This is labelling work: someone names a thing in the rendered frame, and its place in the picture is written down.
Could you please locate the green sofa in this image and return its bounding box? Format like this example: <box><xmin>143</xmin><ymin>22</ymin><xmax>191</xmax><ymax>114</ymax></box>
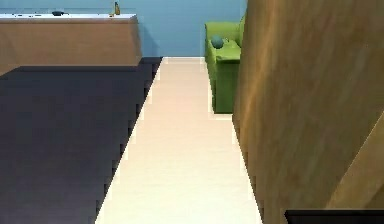
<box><xmin>204</xmin><ymin>14</ymin><xmax>247</xmax><ymax>115</ymax></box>

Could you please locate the teal ball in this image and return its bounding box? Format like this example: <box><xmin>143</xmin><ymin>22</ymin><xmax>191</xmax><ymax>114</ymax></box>
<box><xmin>210</xmin><ymin>34</ymin><xmax>225</xmax><ymax>50</ymax></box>

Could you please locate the brown wooden cupboard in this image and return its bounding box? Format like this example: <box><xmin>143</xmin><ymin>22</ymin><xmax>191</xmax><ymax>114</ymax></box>
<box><xmin>232</xmin><ymin>0</ymin><xmax>384</xmax><ymax>224</ymax></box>

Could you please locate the brown counter with white top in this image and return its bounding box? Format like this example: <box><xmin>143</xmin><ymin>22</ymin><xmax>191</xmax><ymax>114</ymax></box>
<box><xmin>0</xmin><ymin>13</ymin><xmax>143</xmax><ymax>77</ymax></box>

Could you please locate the black flat object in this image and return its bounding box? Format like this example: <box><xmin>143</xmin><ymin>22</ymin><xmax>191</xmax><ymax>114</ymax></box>
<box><xmin>284</xmin><ymin>209</ymin><xmax>384</xmax><ymax>224</ymax></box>

